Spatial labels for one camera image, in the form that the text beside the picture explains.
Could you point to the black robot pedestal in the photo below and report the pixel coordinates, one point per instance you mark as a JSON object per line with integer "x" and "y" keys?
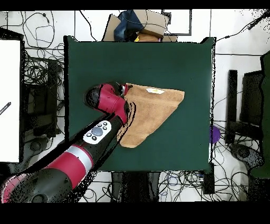
{"x": 135, "y": 186}

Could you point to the black square floor frame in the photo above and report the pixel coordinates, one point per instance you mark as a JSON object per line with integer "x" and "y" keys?
{"x": 190, "y": 21}

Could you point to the purple round object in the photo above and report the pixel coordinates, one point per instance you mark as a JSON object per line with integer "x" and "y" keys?
{"x": 215, "y": 134}

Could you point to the grey striped rod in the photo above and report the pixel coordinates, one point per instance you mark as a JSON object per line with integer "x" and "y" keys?
{"x": 5, "y": 108}

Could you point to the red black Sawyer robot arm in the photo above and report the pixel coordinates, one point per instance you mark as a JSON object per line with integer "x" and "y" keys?
{"x": 71, "y": 164}

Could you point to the tan terry towel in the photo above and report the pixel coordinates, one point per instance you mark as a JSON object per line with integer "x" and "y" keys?
{"x": 151, "y": 107}

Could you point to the dark green table cloth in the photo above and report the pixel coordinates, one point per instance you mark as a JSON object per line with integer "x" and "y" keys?
{"x": 168, "y": 59}

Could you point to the dark blue garment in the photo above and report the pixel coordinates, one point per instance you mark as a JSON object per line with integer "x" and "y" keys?
{"x": 126, "y": 25}

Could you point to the brown cardboard box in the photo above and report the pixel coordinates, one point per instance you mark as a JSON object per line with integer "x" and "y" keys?
{"x": 154, "y": 21}

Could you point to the black power strip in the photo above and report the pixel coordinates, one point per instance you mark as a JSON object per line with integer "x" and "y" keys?
{"x": 208, "y": 181}

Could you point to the black panel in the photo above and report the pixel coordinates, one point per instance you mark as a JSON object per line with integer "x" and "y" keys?
{"x": 252, "y": 95}

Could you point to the black metal rack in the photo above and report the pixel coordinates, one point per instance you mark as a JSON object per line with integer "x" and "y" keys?
{"x": 50, "y": 84}

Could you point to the white board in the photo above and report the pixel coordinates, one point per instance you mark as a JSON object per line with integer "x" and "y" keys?
{"x": 9, "y": 84}

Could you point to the black upright bar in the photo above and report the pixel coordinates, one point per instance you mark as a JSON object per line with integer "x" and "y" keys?
{"x": 231, "y": 95}

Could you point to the dark green fabric furniture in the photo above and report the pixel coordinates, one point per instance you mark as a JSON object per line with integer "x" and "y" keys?
{"x": 266, "y": 105}

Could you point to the grey stand base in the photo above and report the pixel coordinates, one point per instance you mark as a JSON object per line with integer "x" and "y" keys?
{"x": 242, "y": 153}
{"x": 35, "y": 145}

